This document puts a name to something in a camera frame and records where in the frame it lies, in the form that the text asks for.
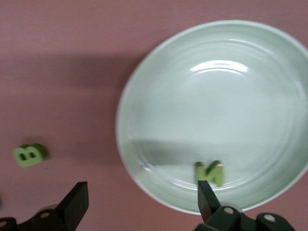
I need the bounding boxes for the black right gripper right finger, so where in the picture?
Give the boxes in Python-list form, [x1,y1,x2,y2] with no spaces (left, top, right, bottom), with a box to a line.
[193,180,295,231]

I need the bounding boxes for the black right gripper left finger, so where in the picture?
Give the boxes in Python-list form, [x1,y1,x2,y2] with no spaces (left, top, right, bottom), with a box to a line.
[0,181,90,231]

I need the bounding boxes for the green foam letter N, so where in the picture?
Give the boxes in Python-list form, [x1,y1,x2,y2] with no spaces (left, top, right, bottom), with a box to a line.
[194,160,225,188]

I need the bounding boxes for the green foam letter B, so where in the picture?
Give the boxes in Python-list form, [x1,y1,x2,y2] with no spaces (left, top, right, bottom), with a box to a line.
[13,143,48,168]

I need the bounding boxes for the light green plate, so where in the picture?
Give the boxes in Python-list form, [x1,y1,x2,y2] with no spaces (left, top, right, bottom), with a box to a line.
[115,20,308,216]

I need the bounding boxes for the brown table cover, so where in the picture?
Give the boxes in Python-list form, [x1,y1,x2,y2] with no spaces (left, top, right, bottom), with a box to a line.
[0,0,308,231]

